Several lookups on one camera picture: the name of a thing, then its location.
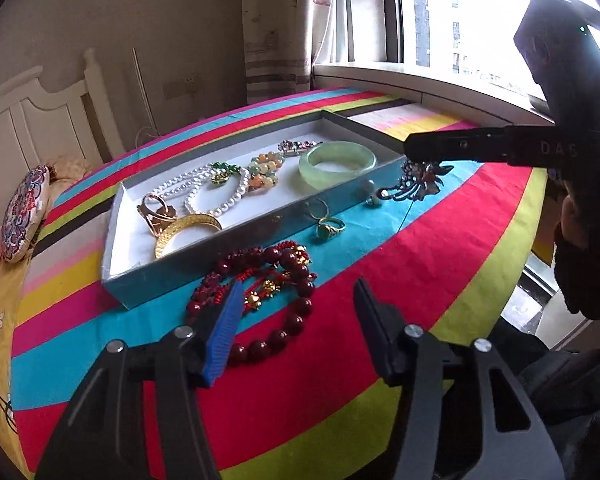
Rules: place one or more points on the window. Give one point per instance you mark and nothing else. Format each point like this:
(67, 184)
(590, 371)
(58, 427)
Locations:
(480, 35)

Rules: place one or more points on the striped colourful blanket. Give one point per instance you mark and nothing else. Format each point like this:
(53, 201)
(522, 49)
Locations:
(330, 400)

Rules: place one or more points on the green pineapple brooch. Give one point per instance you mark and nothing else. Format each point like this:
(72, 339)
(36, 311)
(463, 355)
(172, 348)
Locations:
(222, 176)

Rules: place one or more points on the pearl earring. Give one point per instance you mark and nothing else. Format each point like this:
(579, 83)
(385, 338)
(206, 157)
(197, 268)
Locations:
(369, 187)

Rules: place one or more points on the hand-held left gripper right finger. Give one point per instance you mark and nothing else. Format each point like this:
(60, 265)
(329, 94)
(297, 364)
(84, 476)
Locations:
(372, 320)

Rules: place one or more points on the pale green jade bangle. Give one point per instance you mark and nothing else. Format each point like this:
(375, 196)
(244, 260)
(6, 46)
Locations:
(310, 170)

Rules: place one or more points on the beige printed curtain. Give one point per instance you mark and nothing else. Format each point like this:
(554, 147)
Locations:
(280, 35)

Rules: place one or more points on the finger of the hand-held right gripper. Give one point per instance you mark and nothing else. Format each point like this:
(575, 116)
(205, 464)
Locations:
(480, 145)

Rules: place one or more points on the person's dark clothing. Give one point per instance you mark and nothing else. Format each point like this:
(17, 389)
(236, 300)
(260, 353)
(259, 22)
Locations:
(580, 400)

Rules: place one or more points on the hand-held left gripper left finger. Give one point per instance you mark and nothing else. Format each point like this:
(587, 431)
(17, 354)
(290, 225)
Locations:
(225, 340)

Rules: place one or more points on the wall socket panel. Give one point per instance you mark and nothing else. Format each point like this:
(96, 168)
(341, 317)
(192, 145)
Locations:
(180, 87)

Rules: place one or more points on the grey shallow cardboard box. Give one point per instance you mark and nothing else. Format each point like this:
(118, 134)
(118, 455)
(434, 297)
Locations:
(180, 267)

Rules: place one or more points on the peach patterned blanket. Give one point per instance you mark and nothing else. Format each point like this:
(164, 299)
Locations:
(75, 167)

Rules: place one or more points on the round embroidered cushion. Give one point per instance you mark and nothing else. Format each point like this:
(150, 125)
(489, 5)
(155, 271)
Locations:
(25, 210)

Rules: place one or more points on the person's masked face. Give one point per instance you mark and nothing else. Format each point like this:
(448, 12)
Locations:
(580, 280)

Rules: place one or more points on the white wooden headboard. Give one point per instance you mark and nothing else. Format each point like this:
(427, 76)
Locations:
(30, 125)

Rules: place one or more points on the gold bangle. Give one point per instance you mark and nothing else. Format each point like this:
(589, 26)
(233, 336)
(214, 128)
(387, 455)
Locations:
(190, 222)

